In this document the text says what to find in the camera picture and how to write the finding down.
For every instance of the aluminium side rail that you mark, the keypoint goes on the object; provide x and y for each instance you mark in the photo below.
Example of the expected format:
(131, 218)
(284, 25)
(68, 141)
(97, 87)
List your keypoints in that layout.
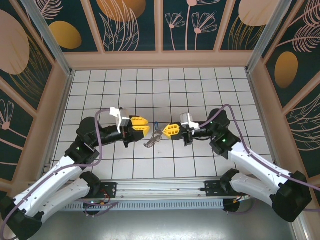
(262, 120)
(61, 112)

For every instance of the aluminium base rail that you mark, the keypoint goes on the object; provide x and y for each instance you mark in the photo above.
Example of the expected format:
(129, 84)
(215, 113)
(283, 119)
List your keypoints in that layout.
(160, 187)

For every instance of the blue-capped key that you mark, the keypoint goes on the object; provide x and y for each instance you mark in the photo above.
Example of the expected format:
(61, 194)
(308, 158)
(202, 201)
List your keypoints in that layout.
(156, 124)

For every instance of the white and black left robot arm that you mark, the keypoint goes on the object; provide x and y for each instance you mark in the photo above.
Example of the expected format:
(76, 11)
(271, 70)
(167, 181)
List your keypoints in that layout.
(50, 175)

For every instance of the aluminium corner post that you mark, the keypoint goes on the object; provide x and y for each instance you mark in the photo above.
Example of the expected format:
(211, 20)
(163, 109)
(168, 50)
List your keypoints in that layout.
(47, 37)
(267, 35)

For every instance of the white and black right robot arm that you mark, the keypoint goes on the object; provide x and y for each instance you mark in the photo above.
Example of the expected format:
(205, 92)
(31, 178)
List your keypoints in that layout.
(260, 162)

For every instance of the grey metal sheet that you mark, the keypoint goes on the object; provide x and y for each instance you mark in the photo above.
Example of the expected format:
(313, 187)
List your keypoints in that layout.
(160, 226)

